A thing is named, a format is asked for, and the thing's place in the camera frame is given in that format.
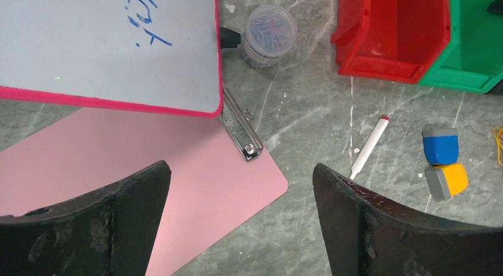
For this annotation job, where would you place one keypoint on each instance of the green plastic bin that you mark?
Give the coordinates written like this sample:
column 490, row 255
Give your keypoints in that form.
column 472, row 61

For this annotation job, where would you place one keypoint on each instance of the white marker pen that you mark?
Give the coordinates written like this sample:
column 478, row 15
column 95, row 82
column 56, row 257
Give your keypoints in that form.
column 369, row 146

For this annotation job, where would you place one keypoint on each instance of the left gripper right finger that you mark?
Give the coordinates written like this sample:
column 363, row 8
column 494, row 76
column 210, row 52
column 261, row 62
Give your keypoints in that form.
column 366, row 233

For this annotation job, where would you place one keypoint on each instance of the pink clipboard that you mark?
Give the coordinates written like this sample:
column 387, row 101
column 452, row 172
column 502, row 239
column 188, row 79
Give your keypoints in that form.
column 212, row 191

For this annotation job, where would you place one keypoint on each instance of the pink framed whiteboard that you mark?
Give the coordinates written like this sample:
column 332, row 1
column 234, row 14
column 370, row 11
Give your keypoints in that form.
column 156, row 56

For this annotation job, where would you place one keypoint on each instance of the clear jar of paperclips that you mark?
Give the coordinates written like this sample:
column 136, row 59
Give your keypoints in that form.
column 270, row 33

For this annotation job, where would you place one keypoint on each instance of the yellow eraser block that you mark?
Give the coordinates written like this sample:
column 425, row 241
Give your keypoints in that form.
column 445, row 181

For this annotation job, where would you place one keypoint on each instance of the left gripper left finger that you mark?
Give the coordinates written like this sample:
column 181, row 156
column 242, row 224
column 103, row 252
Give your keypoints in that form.
column 108, row 231

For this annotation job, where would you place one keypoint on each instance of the blue eraser block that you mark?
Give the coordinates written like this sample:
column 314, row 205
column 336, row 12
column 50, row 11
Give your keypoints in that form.
column 441, row 146

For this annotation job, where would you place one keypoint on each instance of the red plastic bin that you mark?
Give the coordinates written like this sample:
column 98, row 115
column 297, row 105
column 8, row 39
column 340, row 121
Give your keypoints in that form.
column 393, row 40

